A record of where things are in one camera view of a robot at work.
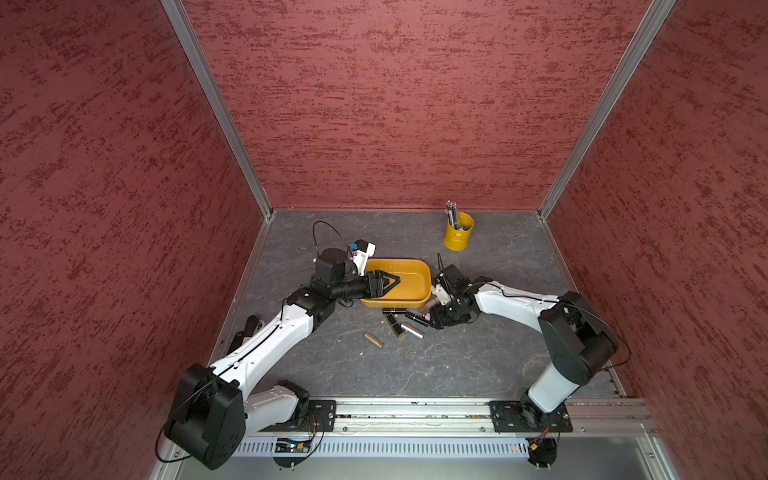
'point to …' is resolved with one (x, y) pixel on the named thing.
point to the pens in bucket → (453, 216)
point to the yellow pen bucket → (457, 240)
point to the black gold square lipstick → (395, 326)
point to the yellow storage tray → (414, 288)
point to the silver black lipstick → (412, 330)
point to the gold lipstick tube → (374, 340)
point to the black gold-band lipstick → (394, 310)
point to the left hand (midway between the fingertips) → (393, 287)
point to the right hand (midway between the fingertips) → (440, 326)
